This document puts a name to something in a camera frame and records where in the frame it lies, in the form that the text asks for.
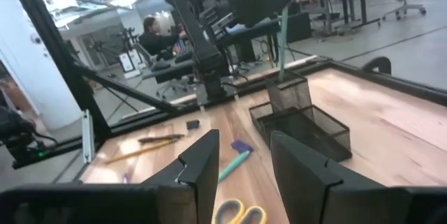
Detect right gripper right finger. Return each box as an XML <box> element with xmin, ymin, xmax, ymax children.
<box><xmin>270</xmin><ymin>130</ymin><xmax>409</xmax><ymax>224</ymax></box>

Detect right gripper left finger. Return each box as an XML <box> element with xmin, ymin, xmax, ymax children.
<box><xmin>140</xmin><ymin>128</ymin><xmax>221</xmax><ymax>224</ymax></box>

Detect teal pen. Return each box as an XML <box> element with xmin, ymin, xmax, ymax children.
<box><xmin>278</xmin><ymin>6</ymin><xmax>290</xmax><ymax>81</ymax></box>
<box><xmin>218</xmin><ymin>150</ymin><xmax>251</xmax><ymax>184</ymax></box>

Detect yellow handled scissors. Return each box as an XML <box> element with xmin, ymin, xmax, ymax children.
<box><xmin>213</xmin><ymin>198</ymin><xmax>268</xmax><ymax>224</ymax></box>

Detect yellow pencil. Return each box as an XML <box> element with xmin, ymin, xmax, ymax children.
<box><xmin>104</xmin><ymin>138</ymin><xmax>179</xmax><ymax>165</ymax></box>

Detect black mesh desk organizer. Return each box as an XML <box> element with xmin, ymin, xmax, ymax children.
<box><xmin>249</xmin><ymin>70</ymin><xmax>353</xmax><ymax>163</ymax></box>

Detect black desk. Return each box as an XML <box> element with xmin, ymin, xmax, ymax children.
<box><xmin>215</xmin><ymin>19</ymin><xmax>281</xmax><ymax>64</ymax></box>
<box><xmin>141</xmin><ymin>59</ymin><xmax>197</xmax><ymax>85</ymax></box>

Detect silver aluminium profile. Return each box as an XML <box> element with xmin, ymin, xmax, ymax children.
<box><xmin>81</xmin><ymin>110</ymin><xmax>96</xmax><ymax>165</ymax></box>

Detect black clamp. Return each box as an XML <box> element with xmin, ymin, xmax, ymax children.
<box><xmin>362</xmin><ymin>56</ymin><xmax>393</xmax><ymax>75</ymax></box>

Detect person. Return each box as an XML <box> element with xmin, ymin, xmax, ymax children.
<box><xmin>138</xmin><ymin>16</ymin><xmax>188</xmax><ymax>57</ymax></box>

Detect black device with green light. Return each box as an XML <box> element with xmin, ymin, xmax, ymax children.
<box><xmin>0</xmin><ymin>105</ymin><xmax>59</xmax><ymax>170</ymax></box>

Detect black computer monitor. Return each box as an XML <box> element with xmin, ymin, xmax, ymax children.
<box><xmin>230</xmin><ymin>0</ymin><xmax>298</xmax><ymax>28</ymax></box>

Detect black aluminium table frame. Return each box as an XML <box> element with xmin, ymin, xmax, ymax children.
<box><xmin>5</xmin><ymin>0</ymin><xmax>447</xmax><ymax>171</ymax></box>

